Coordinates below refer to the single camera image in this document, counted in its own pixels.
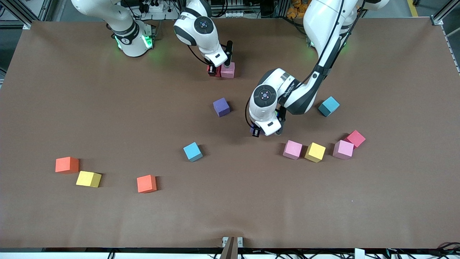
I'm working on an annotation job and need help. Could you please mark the mauve pink foam block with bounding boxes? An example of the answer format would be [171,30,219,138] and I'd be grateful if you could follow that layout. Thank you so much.
[220,62,236,79]

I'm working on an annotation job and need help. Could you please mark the orange foam block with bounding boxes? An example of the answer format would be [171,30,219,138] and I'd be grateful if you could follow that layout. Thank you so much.
[55,157,79,174]
[137,175,157,194]

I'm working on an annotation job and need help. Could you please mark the white electronics box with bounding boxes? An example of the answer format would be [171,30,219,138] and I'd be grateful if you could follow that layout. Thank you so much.
[211,0,248,18]

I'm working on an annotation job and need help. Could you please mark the yellow foam block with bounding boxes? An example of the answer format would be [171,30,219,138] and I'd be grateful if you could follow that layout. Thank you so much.
[76,171,102,188]
[305,142,326,163]

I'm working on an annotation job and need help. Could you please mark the blue foam block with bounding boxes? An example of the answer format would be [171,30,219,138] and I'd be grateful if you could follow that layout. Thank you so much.
[183,142,203,162]
[318,96,340,117]

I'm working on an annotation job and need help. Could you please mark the white power strip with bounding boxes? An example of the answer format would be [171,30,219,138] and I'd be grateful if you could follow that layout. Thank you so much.
[141,0,170,13]

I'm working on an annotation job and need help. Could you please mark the large table cover sheet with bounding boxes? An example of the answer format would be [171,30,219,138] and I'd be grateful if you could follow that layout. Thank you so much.
[0,18,460,249]

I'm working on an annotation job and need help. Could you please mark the bag of orange items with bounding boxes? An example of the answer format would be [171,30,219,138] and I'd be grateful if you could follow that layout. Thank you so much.
[286,0,307,19]

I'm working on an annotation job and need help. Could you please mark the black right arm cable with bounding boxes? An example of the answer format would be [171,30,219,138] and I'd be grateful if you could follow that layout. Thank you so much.
[187,42,231,67]

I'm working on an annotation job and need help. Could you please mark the metal edge bracket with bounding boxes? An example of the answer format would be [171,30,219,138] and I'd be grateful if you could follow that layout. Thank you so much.
[220,236,244,259]

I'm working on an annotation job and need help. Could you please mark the aluminium frame rail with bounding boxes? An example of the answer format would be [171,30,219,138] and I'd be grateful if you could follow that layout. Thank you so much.
[0,0,54,30]

